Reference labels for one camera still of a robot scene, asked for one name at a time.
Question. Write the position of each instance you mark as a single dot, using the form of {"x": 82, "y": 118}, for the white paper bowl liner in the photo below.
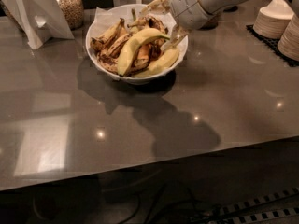
{"x": 103, "y": 19}

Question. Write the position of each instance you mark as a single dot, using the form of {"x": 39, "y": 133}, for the yellow banana at right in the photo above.
{"x": 160, "y": 65}

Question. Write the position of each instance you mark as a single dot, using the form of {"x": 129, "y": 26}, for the black mesh mat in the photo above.
{"x": 273, "y": 45}

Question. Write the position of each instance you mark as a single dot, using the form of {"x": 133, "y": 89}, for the brown spotted banana left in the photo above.
{"x": 100, "y": 42}

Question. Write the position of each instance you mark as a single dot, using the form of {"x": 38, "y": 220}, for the large yellow banana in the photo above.
{"x": 134, "y": 43}

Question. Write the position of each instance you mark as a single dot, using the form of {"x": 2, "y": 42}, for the black white striped strip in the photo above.
{"x": 231, "y": 214}

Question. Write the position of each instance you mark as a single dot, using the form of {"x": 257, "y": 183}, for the brown spotted banana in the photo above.
{"x": 110, "y": 64}
{"x": 100, "y": 42}

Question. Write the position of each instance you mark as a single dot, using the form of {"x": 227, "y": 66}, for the glass jar of nuts right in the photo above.
{"x": 212, "y": 23}

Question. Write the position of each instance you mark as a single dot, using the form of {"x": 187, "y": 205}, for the brown spotted banana bottom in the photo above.
{"x": 110, "y": 64}

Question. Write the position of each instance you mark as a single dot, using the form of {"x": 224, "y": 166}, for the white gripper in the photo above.
{"x": 186, "y": 4}

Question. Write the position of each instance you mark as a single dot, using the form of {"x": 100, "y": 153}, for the glass jar of nuts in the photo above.
{"x": 212, "y": 23}
{"x": 73, "y": 11}

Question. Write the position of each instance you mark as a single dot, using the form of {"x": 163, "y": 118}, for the stack of paper plates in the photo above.
{"x": 273, "y": 19}

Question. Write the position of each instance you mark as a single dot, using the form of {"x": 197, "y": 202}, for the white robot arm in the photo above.
{"x": 213, "y": 7}

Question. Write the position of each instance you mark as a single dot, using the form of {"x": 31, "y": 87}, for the glass jar of nuts left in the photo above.
{"x": 73, "y": 11}

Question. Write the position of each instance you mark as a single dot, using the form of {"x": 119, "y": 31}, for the brown banana top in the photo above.
{"x": 150, "y": 21}

